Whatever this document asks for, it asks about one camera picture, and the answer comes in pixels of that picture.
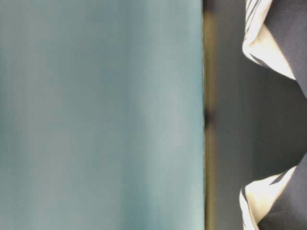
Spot striped slipper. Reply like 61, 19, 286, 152
239, 159, 307, 230
242, 0, 307, 94

